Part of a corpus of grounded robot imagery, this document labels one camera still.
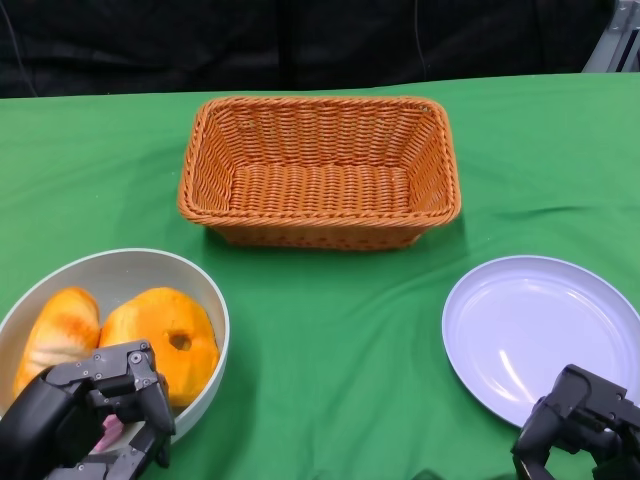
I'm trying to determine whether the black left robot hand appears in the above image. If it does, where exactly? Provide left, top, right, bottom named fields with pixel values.
left=0, top=339, right=177, bottom=480

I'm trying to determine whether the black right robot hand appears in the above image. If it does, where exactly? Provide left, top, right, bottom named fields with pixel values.
left=510, top=363, right=640, bottom=480

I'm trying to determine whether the pink cake with cherry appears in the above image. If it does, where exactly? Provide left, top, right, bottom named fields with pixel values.
left=97, top=415, right=125, bottom=451

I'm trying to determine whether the orange bread roll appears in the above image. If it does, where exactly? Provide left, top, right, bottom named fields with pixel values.
left=12, top=286, right=101, bottom=401

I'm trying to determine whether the orange ring-shaped bread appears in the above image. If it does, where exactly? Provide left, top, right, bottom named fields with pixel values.
left=98, top=288, right=221, bottom=407

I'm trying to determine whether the pale green bowl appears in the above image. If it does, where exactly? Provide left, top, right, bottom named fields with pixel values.
left=0, top=247, right=231, bottom=446

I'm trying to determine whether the lavender round plate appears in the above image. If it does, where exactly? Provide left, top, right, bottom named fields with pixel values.
left=441, top=255, right=640, bottom=434

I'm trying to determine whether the orange wicker basket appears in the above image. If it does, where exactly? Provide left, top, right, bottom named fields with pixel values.
left=176, top=96, right=461, bottom=250

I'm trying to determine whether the green tablecloth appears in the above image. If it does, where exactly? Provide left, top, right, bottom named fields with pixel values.
left=0, top=69, right=640, bottom=480

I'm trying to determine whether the black backdrop curtain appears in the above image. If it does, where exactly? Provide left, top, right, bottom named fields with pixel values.
left=0, top=0, right=619, bottom=99

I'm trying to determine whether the grey metal frame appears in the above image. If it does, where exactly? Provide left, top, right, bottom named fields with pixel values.
left=579, top=0, right=640, bottom=74

